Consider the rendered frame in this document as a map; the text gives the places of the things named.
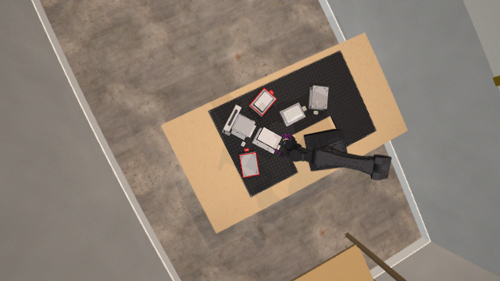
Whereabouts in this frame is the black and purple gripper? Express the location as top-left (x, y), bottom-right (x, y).
top-left (273, 134), bottom-right (297, 158)

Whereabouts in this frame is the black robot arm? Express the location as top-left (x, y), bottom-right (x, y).
top-left (281, 139), bottom-right (391, 180)

